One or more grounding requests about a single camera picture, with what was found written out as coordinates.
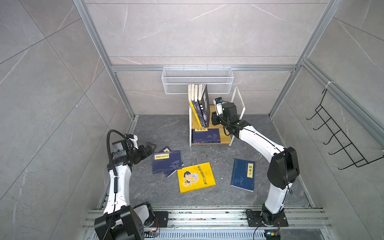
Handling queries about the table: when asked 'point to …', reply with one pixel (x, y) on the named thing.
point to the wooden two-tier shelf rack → (225, 138)
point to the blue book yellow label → (243, 175)
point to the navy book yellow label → (205, 136)
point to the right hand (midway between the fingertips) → (212, 111)
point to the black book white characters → (204, 102)
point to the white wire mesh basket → (219, 80)
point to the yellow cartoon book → (196, 177)
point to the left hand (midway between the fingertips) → (148, 146)
